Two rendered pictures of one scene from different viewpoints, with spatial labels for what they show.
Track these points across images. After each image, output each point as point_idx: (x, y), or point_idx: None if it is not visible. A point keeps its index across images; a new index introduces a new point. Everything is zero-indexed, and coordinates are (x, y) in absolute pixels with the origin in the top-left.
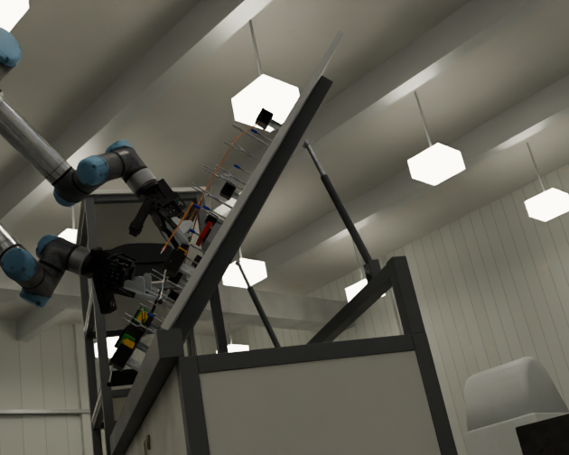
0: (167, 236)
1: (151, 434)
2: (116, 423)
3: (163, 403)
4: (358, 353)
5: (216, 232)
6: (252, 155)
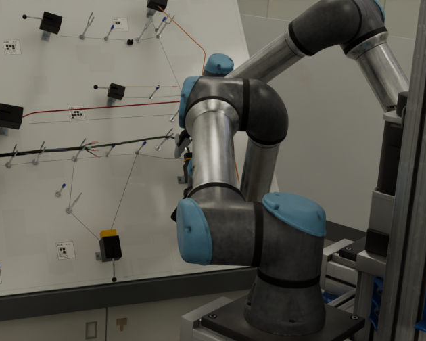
0: (187, 144)
1: (135, 318)
2: None
3: (211, 299)
4: None
5: None
6: (143, 34)
